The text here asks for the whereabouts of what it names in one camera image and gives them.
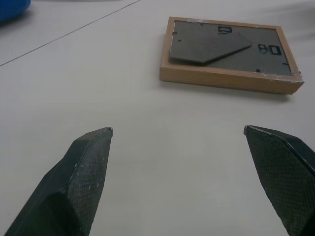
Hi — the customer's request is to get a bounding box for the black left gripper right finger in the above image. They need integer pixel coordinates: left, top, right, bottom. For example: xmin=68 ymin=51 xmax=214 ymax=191
xmin=243 ymin=125 xmax=315 ymax=236

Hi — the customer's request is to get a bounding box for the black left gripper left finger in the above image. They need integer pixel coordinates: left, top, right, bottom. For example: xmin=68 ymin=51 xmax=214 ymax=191
xmin=4 ymin=127 xmax=114 ymax=236

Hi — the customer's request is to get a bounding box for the blue plastic object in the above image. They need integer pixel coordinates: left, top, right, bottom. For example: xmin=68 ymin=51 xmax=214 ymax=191
xmin=0 ymin=0 xmax=32 ymax=23

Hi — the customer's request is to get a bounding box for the wooden picture frame face down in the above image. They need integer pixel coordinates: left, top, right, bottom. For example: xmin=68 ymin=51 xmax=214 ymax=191
xmin=159 ymin=16 xmax=305 ymax=95

